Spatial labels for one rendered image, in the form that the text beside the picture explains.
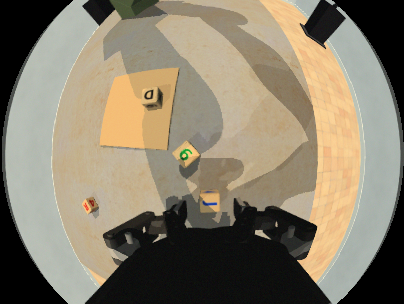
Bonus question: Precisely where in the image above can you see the tan flat mat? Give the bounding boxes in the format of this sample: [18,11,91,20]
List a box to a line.
[100,68,180,150]

